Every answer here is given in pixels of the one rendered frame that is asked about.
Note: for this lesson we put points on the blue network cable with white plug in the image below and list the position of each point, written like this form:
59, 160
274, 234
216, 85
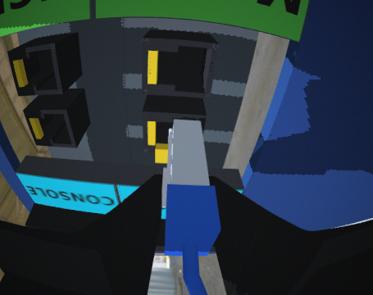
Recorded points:
192, 215

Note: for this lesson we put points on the blue flat panel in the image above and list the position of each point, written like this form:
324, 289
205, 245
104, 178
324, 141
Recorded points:
107, 78

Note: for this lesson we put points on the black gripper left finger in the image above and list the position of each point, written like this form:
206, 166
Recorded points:
111, 256

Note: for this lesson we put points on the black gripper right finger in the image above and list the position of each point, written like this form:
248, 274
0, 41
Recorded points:
261, 254

